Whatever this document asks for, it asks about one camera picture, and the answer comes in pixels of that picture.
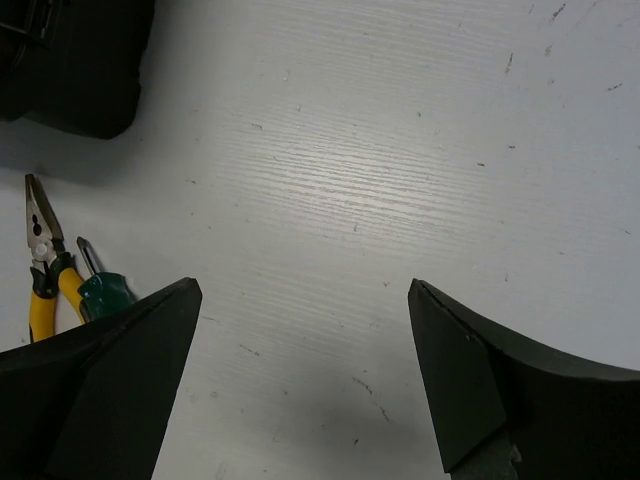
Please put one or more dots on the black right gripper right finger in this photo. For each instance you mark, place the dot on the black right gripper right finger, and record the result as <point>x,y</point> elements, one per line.
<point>504,406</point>

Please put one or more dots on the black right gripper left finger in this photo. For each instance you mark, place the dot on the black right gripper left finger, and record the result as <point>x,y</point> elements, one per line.
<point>94,402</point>

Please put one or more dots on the yellow handled long nose pliers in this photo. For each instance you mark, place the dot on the yellow handled long nose pliers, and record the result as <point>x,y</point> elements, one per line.
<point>53,268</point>

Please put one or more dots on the green handled screwdriver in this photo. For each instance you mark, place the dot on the green handled screwdriver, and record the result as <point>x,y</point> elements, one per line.
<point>104,293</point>

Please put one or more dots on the black plastic toolbox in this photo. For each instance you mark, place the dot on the black plastic toolbox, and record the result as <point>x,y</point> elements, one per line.
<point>74,66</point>

